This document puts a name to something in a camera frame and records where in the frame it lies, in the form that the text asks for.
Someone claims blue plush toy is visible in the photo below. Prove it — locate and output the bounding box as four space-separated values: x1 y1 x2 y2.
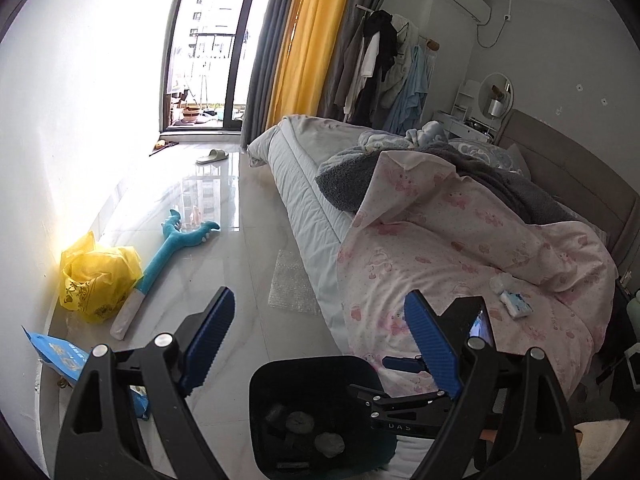
109 208 221 340

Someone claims black trash bin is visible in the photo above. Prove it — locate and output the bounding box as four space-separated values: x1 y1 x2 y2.
248 354 397 480

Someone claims pink printed blanket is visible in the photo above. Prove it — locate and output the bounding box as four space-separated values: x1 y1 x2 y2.
336 150 617 397

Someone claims yellow plastic bag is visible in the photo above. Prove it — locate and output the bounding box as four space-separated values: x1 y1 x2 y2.
58 231 144 324

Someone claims white shirt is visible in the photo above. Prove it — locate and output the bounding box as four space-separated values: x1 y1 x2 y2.
357 35 381 80

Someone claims grey coat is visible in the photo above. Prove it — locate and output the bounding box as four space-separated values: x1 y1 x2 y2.
331 20 366 122

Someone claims round mirror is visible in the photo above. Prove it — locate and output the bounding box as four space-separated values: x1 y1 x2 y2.
478 72 515 117

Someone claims off-white jacket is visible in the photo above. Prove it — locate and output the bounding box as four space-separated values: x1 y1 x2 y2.
382 14 420 111

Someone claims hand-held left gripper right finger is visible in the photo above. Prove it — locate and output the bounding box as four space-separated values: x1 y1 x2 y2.
403 290 582 480

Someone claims white mattress sheet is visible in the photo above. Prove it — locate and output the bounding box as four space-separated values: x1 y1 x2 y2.
248 114 362 347

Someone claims white dresser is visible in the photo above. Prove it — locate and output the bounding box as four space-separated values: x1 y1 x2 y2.
432 109 497 144

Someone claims white small shelf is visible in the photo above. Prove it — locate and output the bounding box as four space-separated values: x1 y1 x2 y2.
452 79 482 114

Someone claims brown bed headboard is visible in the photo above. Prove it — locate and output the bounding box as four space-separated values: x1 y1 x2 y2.
499 108 632 272

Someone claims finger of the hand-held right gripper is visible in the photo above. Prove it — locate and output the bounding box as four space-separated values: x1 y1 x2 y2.
348 383 443 420
382 354 427 374

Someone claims pale green bottle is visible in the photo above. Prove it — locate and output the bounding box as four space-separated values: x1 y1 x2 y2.
625 290 640 332

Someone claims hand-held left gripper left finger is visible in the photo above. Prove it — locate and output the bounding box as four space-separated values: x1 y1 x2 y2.
54 286 236 480

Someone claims patterned pillow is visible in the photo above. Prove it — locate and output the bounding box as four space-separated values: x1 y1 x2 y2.
449 138 532 177

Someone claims bubble wrap sheet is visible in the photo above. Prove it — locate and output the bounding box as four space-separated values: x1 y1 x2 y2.
268 248 324 317

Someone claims grey curtain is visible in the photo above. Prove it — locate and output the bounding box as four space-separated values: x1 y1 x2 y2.
317 0 403 122
241 0 302 149

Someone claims grey fleece blanket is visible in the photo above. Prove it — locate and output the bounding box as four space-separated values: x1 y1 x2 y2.
315 142 582 227

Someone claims black sliding door frame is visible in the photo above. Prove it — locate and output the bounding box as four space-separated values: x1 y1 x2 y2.
158 0 272 134

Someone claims light blue plush blanket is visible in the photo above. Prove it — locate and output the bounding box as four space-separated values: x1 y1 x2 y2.
404 120 449 149

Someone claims white power cable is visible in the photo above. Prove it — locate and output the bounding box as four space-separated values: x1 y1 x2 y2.
475 0 512 50

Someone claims clothes rack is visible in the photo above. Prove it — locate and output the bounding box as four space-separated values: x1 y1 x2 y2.
355 3 442 52

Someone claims light blue tissue packet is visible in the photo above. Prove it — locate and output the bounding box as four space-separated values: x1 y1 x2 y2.
499 289 534 319

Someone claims blue flat packet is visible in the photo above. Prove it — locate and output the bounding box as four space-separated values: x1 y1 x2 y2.
22 325 152 422

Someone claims yellow curtain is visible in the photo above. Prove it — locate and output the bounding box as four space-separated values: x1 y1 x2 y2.
264 0 359 132

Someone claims light blue garment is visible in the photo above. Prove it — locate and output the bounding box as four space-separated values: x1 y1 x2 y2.
384 45 432 136

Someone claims white fluffy cloth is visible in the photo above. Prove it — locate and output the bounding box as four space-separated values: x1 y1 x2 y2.
574 417 632 464

